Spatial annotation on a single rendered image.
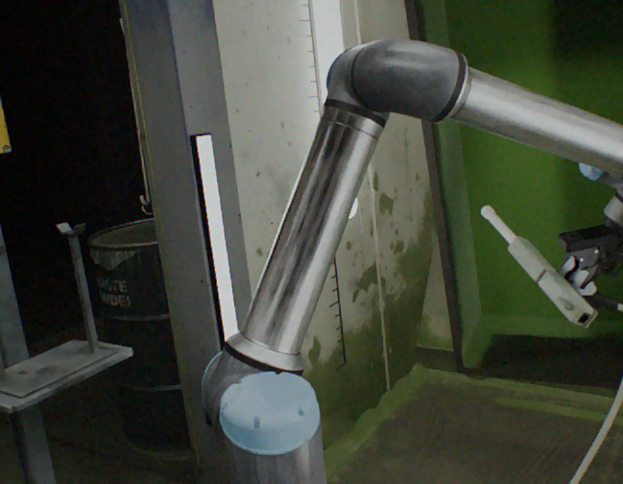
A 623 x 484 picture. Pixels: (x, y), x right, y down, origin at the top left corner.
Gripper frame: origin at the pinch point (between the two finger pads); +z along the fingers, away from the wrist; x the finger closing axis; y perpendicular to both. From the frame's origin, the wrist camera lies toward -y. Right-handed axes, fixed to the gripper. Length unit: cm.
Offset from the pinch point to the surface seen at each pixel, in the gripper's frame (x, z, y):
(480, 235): 61, 18, 20
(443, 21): 75, -37, -22
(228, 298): 43, 52, -59
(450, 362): 91, 94, 69
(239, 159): 69, 21, -64
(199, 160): 55, 19, -78
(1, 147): 40, 23, -124
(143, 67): 73, 5, -97
